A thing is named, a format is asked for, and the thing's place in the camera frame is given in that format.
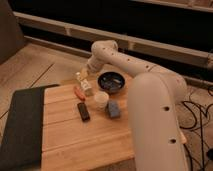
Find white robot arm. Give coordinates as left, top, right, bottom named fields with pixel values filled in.
left=86, top=40, right=189, bottom=171

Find dark ceramic bowl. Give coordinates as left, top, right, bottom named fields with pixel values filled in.
left=97, top=72, right=125, bottom=94

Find orange carrot toy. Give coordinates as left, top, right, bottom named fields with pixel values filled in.
left=74, top=86, right=86, bottom=101

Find black rectangular bar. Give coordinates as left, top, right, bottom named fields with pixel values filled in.
left=77, top=102, right=90, bottom=122

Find white paper cup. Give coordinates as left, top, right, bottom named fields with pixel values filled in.
left=94, top=91, right=109, bottom=109

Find blue sponge block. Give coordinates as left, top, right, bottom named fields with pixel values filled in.
left=106, top=100, right=121, bottom=118

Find wooden cutting board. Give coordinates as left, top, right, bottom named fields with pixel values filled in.
left=41, top=78, right=135, bottom=171

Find dark grey mat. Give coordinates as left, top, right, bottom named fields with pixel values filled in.
left=0, top=84, right=55, bottom=171

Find black floor cables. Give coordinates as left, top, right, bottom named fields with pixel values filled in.
left=176, top=84, right=213, bottom=171

